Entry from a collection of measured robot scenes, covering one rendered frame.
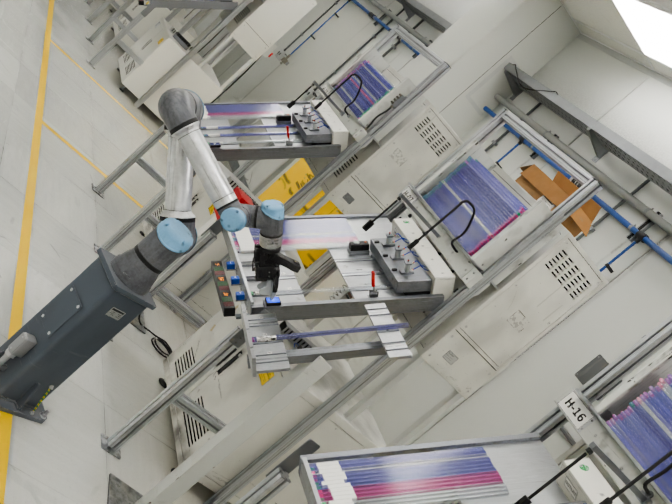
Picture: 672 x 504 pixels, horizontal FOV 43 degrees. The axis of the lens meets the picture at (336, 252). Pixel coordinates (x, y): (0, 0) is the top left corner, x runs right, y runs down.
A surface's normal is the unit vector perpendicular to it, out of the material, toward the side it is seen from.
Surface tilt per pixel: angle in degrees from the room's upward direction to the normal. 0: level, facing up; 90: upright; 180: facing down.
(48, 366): 90
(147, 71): 90
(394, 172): 90
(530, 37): 90
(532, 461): 44
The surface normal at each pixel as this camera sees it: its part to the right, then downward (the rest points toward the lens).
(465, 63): 0.25, 0.47
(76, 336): 0.45, 0.65
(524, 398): -0.61, -0.59
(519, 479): 0.11, -0.88
